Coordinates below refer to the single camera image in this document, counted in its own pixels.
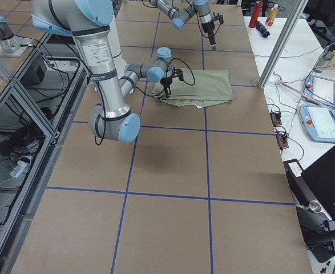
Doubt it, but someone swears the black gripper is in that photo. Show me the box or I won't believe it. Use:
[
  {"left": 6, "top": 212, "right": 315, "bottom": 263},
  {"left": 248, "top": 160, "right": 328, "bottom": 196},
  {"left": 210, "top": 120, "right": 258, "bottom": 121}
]
[
  {"left": 202, "top": 21, "right": 217, "bottom": 50},
  {"left": 160, "top": 75, "right": 173, "bottom": 98}
]

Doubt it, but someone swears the sage green long-sleeve shirt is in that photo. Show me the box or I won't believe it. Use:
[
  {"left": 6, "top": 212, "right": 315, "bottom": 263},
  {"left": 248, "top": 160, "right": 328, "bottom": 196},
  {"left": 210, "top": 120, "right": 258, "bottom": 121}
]
[{"left": 151, "top": 69, "right": 234, "bottom": 107}]

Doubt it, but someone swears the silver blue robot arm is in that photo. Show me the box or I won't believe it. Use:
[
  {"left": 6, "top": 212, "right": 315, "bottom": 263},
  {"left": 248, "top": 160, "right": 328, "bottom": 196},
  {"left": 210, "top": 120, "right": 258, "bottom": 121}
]
[
  {"left": 32, "top": 1, "right": 172, "bottom": 143},
  {"left": 148, "top": 0, "right": 224, "bottom": 50}
]

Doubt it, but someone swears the white hang loop tag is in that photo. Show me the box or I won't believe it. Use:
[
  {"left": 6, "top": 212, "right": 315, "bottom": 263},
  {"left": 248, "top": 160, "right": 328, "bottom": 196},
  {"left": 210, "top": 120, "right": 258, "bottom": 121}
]
[{"left": 190, "top": 100, "right": 205, "bottom": 109}]

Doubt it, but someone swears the folded dark blue umbrella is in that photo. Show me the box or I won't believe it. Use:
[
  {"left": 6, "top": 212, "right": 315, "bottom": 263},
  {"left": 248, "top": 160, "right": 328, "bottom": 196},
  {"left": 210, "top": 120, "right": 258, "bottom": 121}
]
[{"left": 256, "top": 21, "right": 270, "bottom": 38}]

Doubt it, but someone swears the red cylindrical bottle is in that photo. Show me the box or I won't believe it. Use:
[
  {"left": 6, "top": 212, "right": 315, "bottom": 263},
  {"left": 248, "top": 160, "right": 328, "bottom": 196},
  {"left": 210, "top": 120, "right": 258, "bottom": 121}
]
[{"left": 248, "top": 1, "right": 263, "bottom": 28}]

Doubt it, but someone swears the orange drink bottle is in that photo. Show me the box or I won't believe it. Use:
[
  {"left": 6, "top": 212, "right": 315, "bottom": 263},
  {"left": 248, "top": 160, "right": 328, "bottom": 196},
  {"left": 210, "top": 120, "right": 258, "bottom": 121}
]
[{"left": 265, "top": 3, "right": 279, "bottom": 26}]

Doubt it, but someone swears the far blue teach pendant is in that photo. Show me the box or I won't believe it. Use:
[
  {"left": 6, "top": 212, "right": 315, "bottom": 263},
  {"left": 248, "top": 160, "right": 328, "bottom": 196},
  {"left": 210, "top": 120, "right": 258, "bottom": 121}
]
[{"left": 304, "top": 75, "right": 335, "bottom": 107}]

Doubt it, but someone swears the blue teach pendant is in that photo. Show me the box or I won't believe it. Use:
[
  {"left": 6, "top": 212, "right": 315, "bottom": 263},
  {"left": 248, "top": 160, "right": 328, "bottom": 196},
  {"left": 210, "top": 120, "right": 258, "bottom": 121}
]
[
  {"left": 304, "top": 75, "right": 335, "bottom": 107},
  {"left": 299, "top": 105, "right": 335, "bottom": 143}
]

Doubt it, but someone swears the near blue teach pendant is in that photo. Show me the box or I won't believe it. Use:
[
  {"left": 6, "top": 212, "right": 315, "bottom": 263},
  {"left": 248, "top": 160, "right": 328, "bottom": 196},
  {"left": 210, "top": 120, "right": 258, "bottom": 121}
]
[{"left": 299, "top": 105, "right": 335, "bottom": 143}]

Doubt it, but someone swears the black laptop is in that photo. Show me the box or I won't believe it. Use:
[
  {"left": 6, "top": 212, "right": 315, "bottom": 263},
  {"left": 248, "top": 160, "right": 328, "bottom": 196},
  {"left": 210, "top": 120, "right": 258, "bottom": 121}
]
[{"left": 301, "top": 145, "right": 335, "bottom": 219}]

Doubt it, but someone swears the aluminium frame post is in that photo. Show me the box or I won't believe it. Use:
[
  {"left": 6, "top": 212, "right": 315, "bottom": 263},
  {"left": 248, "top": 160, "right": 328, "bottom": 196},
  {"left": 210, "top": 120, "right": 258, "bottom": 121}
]
[{"left": 257, "top": 0, "right": 308, "bottom": 89}]

